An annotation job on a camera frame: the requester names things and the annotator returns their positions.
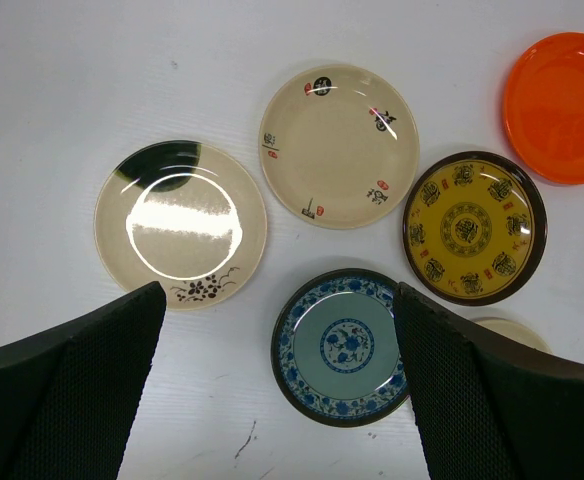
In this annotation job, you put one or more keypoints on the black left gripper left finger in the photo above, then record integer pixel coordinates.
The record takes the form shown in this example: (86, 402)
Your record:
(70, 394)

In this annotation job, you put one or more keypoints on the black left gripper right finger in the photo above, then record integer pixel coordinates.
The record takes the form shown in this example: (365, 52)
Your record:
(486, 406)

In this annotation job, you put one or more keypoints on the beige plate with green brushstroke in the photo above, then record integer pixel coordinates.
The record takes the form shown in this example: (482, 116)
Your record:
(183, 214)

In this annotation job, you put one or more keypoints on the beige plate with flower motifs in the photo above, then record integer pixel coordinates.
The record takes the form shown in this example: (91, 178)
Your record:
(515, 331)

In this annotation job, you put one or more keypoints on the yellow plate with dark rim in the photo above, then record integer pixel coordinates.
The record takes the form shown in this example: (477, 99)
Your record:
(474, 228)

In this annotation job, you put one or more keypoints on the orange plastic plate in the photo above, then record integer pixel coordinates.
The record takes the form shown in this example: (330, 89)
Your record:
(543, 107)

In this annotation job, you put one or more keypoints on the blue floral plate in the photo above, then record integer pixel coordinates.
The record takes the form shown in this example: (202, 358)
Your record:
(334, 351)

